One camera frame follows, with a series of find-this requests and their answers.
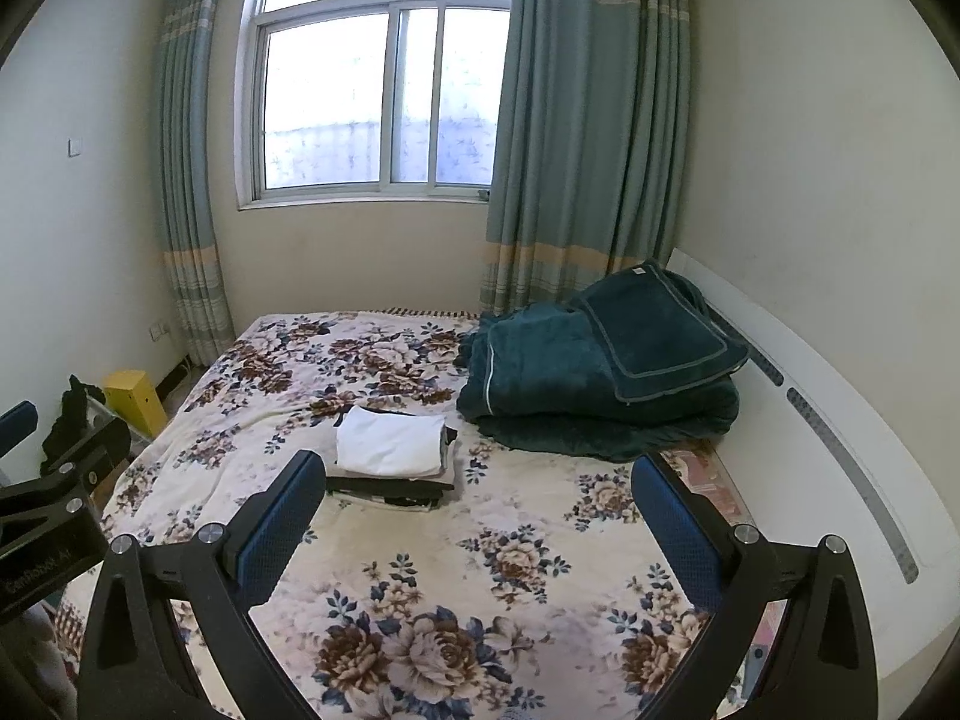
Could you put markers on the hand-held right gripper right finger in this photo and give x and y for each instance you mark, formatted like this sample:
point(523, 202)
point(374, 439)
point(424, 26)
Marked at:
point(671, 532)

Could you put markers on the wall switch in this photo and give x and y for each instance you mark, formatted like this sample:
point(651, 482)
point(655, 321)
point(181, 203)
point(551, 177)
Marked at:
point(75, 146)

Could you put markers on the floral bed blanket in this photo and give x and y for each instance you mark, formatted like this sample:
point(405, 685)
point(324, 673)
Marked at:
point(450, 577)

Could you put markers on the black cloth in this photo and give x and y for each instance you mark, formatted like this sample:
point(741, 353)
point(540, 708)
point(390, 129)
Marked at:
point(75, 412)

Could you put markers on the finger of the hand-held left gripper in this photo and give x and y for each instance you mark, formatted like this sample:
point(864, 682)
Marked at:
point(94, 446)
point(16, 424)

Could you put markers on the wide teal striped curtain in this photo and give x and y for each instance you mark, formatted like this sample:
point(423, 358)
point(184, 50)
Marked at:
point(585, 127)

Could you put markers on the folded beige clothes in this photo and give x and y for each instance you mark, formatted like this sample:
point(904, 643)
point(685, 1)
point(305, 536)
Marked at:
point(448, 466)

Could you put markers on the white T-shirt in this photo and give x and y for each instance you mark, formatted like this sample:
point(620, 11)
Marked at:
point(390, 442)

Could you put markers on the white headboard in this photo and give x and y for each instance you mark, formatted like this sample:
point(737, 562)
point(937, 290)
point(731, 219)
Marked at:
point(825, 390)

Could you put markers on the folded black clothes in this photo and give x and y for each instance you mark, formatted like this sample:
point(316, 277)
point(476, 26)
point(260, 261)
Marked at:
point(397, 499)

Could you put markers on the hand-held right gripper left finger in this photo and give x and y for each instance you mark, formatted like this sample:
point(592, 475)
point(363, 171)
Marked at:
point(281, 532)

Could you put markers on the window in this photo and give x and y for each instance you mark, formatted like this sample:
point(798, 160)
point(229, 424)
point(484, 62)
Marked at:
point(337, 90)

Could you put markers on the yellow box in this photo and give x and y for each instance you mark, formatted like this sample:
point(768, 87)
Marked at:
point(135, 401)

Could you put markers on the teal folded quilt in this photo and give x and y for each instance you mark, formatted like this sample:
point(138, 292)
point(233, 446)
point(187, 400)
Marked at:
point(585, 367)

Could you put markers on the narrow teal striped curtain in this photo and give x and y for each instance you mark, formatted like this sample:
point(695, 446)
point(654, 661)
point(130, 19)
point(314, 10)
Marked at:
point(191, 165)

